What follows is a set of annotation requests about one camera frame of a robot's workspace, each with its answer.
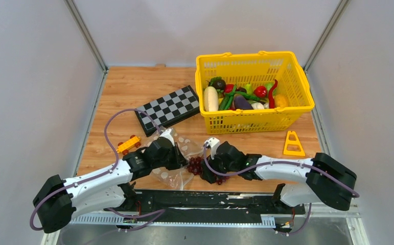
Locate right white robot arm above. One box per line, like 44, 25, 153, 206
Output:
203, 137, 360, 213

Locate dark avocado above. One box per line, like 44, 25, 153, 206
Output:
212, 79, 226, 91

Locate white garlic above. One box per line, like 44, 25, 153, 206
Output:
251, 103, 265, 110

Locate purple grape bunch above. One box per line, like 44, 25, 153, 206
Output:
187, 157, 229, 185

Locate yellow lemon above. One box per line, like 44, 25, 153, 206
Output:
274, 94, 289, 108

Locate yellow triangle frame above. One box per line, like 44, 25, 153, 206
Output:
283, 131, 306, 157

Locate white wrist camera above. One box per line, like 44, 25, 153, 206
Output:
204, 137, 221, 159
159, 129, 175, 147

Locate black grey chessboard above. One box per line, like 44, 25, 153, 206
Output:
135, 85, 199, 137

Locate red bell pepper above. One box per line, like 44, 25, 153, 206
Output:
253, 86, 268, 98

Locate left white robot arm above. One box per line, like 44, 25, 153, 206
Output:
30, 137, 187, 233

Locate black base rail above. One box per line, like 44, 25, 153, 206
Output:
114, 189, 305, 224

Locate red chili pepper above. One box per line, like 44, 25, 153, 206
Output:
268, 79, 278, 109

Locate purple eggplant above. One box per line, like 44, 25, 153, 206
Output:
233, 94, 253, 110

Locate white radish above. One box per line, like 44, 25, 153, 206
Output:
203, 86, 219, 112

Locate green bean pods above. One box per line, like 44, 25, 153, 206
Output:
218, 85, 260, 111

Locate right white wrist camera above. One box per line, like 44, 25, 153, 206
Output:
204, 137, 221, 159

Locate clear polka dot zip bag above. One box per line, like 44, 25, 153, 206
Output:
149, 126, 202, 190

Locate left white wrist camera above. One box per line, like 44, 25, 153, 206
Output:
159, 129, 175, 147

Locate yellow plastic basket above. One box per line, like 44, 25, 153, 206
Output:
195, 51, 315, 134

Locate yellow toy car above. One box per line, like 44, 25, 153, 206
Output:
116, 135, 141, 156

